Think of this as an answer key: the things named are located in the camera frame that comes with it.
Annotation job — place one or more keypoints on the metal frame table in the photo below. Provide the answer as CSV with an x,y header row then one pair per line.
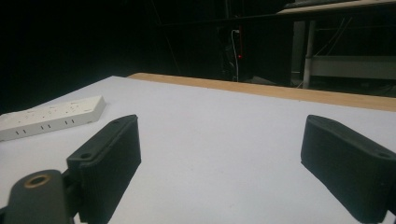
x,y
342,46

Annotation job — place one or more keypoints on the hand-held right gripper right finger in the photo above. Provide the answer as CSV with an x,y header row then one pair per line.
x,y
348,174

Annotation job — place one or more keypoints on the white power strip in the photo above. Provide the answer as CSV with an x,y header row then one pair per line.
x,y
46,117

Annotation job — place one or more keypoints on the white sheet table cover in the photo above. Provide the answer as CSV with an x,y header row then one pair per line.
x,y
218,130

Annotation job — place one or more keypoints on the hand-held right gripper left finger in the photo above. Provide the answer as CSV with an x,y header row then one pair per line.
x,y
107,168

